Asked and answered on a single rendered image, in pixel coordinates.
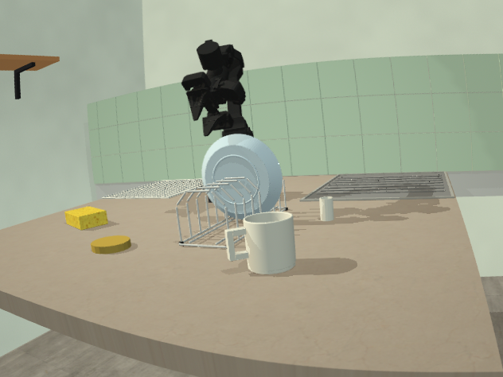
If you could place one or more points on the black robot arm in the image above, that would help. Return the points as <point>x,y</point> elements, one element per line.
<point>217,60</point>

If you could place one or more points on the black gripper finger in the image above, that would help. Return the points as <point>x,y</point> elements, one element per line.
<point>197,99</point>
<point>209,123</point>

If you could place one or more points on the beige ribbed draining mat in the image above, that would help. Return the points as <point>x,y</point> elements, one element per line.
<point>159,192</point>

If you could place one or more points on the white wire dish rack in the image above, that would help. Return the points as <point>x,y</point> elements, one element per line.
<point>226,211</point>

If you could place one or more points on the yellow sponge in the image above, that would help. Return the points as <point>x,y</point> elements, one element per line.
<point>84,218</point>

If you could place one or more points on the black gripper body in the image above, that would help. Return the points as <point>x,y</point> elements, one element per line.
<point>195,80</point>

